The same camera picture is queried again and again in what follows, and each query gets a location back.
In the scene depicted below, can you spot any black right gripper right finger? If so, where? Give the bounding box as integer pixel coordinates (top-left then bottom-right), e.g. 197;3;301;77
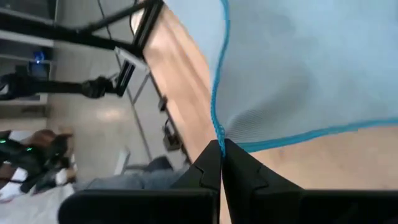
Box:
221;139;398;224

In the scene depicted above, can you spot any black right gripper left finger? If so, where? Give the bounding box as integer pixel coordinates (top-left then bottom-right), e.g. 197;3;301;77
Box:
57;139;223;224

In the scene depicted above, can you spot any blue microfiber towel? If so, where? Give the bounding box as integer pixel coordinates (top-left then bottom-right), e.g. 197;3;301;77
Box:
163;0;398;154

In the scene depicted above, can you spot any person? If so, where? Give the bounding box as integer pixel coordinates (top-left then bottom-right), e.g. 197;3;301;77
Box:
0;126;191;224

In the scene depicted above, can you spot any black table edge mount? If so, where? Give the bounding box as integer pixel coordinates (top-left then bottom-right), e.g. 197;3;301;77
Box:
162;119;183;152

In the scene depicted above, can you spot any silver table edge bracket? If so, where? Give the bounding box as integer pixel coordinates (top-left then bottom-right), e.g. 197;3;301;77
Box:
114;46;150;73

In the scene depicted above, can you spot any black metal table frame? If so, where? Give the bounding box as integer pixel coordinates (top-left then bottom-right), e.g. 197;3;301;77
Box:
0;0;193;164

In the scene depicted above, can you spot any black left arm base cable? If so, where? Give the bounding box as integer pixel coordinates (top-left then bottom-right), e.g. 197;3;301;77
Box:
96;0;113;40

